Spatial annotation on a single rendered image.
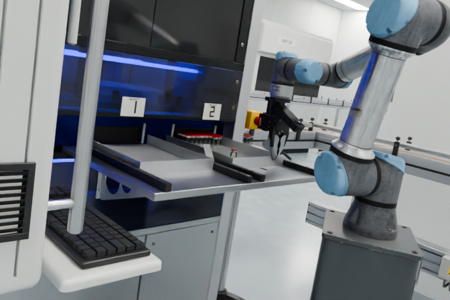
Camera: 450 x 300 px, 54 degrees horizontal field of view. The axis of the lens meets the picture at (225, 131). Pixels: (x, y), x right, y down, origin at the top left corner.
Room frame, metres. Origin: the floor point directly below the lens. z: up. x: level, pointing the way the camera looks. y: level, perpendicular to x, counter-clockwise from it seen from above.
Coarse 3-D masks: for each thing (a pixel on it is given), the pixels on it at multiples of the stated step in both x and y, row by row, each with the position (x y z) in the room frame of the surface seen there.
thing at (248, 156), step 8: (168, 136) 1.57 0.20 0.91; (184, 144) 1.51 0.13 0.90; (192, 144) 1.48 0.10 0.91; (224, 144) 1.73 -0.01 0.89; (232, 144) 1.70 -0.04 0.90; (240, 144) 1.67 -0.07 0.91; (216, 152) 1.40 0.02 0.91; (224, 152) 1.60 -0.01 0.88; (240, 152) 1.65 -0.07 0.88; (248, 152) 1.64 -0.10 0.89; (256, 152) 1.61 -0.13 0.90; (264, 152) 1.59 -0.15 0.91; (224, 160) 1.37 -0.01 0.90; (232, 160) 1.35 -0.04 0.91; (240, 160) 1.37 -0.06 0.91; (248, 160) 1.40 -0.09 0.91; (256, 160) 1.43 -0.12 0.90; (264, 160) 1.46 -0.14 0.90; (272, 160) 1.49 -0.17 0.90; (280, 160) 1.52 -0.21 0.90
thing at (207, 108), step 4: (204, 104) 1.59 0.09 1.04; (208, 104) 1.60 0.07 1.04; (212, 104) 1.62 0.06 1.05; (216, 104) 1.63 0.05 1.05; (220, 104) 1.65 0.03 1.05; (204, 108) 1.59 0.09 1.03; (208, 108) 1.61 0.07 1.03; (212, 108) 1.62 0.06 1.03; (216, 108) 1.64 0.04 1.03; (220, 108) 1.65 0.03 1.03; (204, 112) 1.59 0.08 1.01; (208, 112) 1.61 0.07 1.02; (212, 112) 1.62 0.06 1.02; (216, 112) 1.64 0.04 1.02; (204, 116) 1.60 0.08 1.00; (208, 116) 1.61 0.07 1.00; (216, 116) 1.64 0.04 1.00
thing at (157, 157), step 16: (96, 144) 1.26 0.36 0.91; (112, 144) 1.43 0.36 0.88; (128, 144) 1.47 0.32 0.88; (144, 144) 1.51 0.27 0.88; (160, 144) 1.47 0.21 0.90; (128, 160) 1.14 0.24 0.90; (144, 160) 1.27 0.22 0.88; (160, 160) 1.30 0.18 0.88; (176, 160) 1.19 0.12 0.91; (192, 160) 1.23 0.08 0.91; (208, 160) 1.27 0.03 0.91
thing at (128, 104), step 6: (126, 102) 1.36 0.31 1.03; (132, 102) 1.37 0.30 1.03; (138, 102) 1.39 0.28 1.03; (144, 102) 1.40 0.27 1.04; (126, 108) 1.36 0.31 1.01; (132, 108) 1.38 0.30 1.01; (138, 108) 1.39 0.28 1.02; (144, 108) 1.41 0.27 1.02; (126, 114) 1.36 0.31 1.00; (132, 114) 1.38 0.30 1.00; (138, 114) 1.39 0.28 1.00
